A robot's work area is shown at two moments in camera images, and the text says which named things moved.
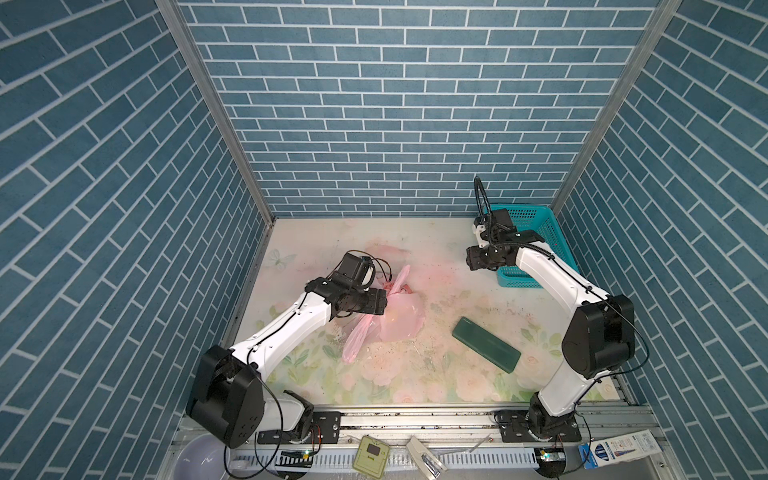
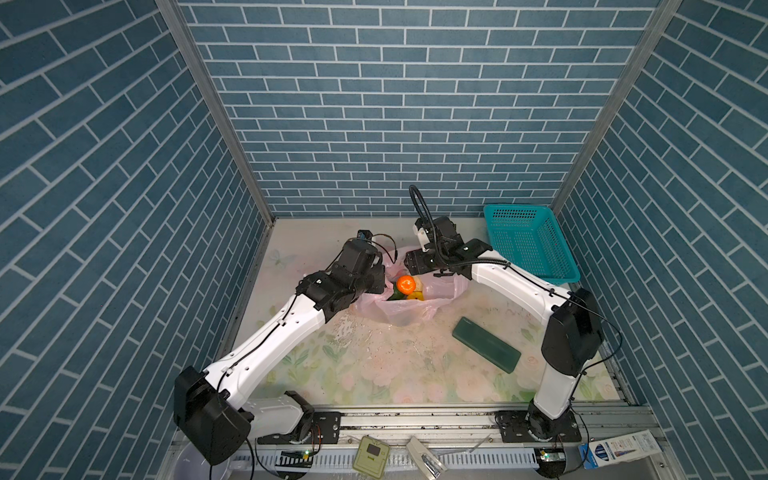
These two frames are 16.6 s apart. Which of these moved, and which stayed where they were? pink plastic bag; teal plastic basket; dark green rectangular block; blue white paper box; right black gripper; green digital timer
Moved: right black gripper; pink plastic bag
Stayed: teal plastic basket; dark green rectangular block; blue white paper box; green digital timer
